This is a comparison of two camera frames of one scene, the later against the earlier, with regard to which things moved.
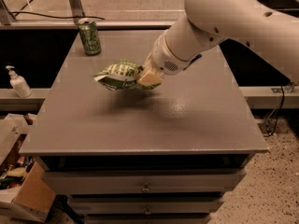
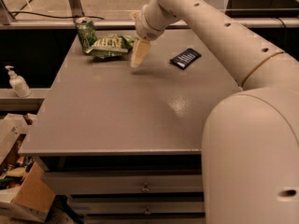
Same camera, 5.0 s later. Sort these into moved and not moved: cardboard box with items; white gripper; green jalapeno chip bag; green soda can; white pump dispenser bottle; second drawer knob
Moved: white gripper; green jalapeno chip bag
Not moved: green soda can; second drawer knob; white pump dispenser bottle; cardboard box with items
